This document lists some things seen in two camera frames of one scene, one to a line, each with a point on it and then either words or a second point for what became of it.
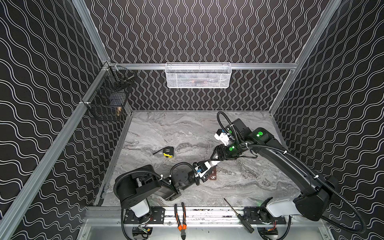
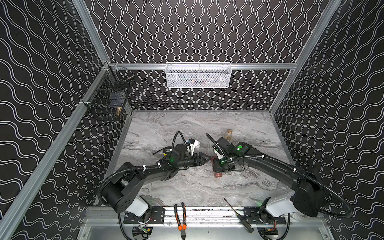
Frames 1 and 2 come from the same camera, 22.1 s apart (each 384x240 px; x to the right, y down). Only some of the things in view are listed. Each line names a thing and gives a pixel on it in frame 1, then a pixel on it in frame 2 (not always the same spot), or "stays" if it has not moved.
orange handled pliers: x=182 y=227 stays
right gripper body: x=223 y=150 → x=220 y=157
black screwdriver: x=249 y=228 stays
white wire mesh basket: x=198 y=75 stays
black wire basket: x=107 y=101 stays
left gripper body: x=205 y=173 → x=195 y=160
